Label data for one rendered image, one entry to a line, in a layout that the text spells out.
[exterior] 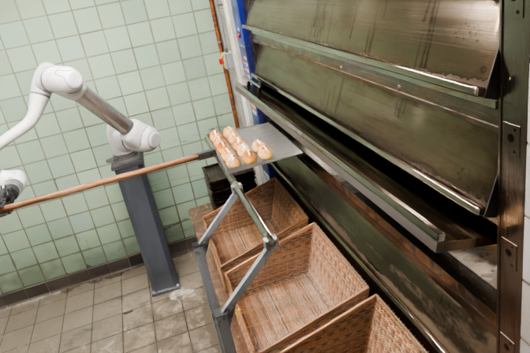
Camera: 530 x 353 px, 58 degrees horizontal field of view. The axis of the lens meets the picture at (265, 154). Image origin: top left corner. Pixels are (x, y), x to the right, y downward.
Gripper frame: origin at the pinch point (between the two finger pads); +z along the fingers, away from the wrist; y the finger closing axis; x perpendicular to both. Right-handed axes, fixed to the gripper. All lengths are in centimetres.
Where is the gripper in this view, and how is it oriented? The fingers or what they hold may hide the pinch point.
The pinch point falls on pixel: (2, 209)
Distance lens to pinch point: 248.4
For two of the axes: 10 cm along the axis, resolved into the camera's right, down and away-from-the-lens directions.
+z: 2.9, 3.2, -9.0
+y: 1.7, 9.1, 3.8
